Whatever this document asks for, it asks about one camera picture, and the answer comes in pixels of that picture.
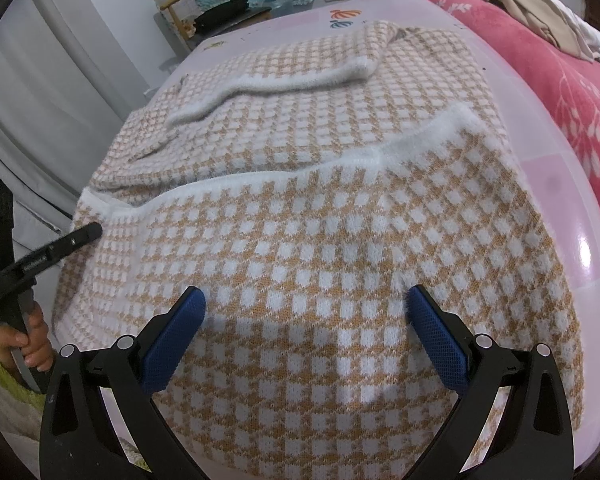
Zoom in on wooden chair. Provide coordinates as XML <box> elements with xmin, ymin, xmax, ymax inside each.
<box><xmin>156</xmin><ymin>0</ymin><xmax>273</xmax><ymax>51</ymax></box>

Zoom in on white fluffy sleeve left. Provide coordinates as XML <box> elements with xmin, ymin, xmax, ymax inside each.
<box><xmin>0</xmin><ymin>363</ymin><xmax>45</xmax><ymax>460</ymax></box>

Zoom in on beige white houndstooth knit coat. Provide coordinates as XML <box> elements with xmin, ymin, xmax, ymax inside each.
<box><xmin>53</xmin><ymin>21</ymin><xmax>584</xmax><ymax>479</ymax></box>

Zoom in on black clothes on chair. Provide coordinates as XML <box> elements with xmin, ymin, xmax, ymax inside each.
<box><xmin>194</xmin><ymin>0</ymin><xmax>249</xmax><ymax>34</ymax></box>

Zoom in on red floral blanket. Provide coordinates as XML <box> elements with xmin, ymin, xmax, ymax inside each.
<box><xmin>429</xmin><ymin>0</ymin><xmax>600</xmax><ymax>206</ymax></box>

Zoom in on left hand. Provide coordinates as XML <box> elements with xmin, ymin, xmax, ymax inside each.
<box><xmin>0</xmin><ymin>302</ymin><xmax>55</xmax><ymax>377</ymax></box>

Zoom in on white curtain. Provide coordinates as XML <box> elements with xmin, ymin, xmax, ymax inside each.
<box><xmin>0</xmin><ymin>0</ymin><xmax>182</xmax><ymax>271</ymax></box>

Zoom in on beige clothes pile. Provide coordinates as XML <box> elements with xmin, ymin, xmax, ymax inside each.
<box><xmin>484</xmin><ymin>0</ymin><xmax>600</xmax><ymax>62</ymax></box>

